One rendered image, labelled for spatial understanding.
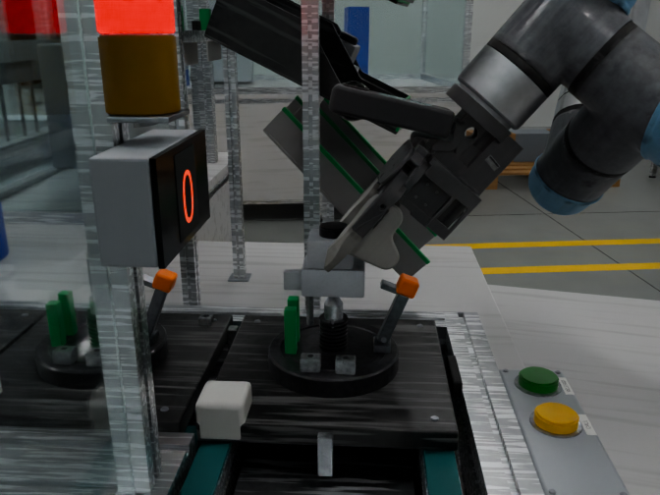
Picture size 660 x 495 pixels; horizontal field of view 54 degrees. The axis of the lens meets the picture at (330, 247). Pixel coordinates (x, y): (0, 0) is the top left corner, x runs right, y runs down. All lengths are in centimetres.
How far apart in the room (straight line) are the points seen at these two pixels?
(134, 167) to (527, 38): 36
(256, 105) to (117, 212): 410
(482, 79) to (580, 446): 34
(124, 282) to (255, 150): 408
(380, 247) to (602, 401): 42
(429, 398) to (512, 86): 30
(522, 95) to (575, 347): 54
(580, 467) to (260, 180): 410
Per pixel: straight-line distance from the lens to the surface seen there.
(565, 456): 63
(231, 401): 62
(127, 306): 49
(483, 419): 66
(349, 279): 65
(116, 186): 42
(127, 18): 44
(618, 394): 95
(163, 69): 44
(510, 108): 61
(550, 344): 105
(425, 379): 69
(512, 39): 61
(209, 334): 79
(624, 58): 61
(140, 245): 42
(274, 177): 458
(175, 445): 62
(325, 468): 62
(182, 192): 45
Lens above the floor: 131
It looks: 19 degrees down
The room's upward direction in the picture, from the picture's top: straight up
